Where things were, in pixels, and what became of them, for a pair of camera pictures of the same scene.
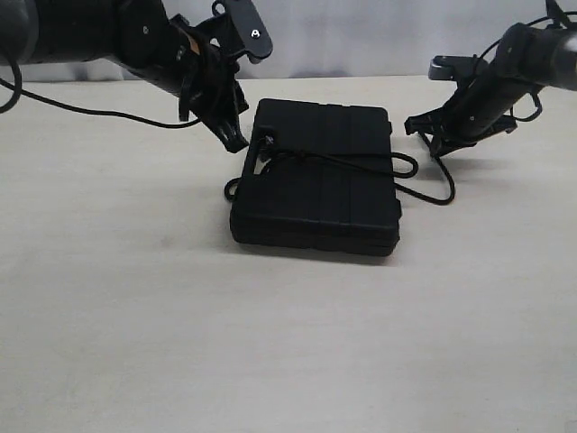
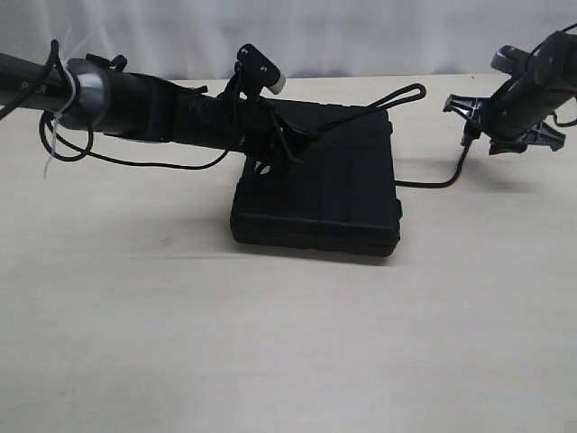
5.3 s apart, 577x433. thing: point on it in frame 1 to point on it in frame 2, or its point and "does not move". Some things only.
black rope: [341, 156] to [408, 93]
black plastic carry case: [317, 177] does not move
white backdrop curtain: [333, 38] does not move
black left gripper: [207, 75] to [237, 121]
